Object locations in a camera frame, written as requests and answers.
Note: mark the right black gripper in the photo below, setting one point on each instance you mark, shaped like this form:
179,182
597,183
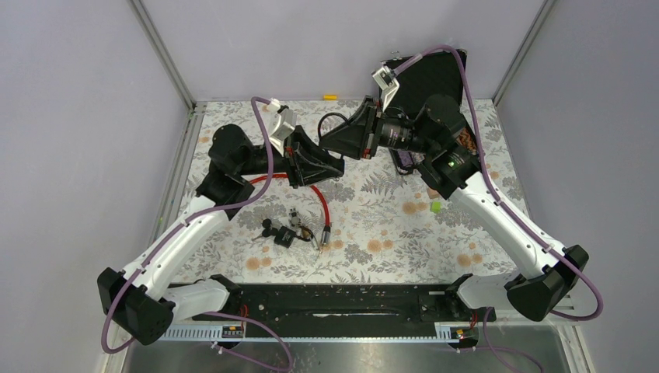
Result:
359,139

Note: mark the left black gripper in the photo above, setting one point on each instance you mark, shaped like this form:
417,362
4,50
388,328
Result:
305,161

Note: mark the red cable lock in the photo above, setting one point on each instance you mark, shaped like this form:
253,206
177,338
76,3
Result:
322,240

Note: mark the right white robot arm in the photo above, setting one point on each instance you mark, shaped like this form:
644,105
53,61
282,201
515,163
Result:
546,270

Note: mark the brass padlock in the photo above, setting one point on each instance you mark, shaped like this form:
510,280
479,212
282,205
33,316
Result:
302,231

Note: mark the black padlock with keys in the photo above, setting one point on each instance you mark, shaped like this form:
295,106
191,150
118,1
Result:
281,235

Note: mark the wooden cube block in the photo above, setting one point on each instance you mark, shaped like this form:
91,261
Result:
432,193

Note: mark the black poker chip case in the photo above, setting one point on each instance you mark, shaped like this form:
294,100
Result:
437,73

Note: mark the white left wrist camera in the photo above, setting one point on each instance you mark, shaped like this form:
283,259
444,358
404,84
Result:
282,126

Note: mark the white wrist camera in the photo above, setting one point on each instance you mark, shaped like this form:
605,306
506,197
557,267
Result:
282,126
385,78

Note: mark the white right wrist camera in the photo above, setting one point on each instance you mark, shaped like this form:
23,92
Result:
385,78

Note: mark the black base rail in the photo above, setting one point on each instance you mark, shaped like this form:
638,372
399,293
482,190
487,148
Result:
337,311

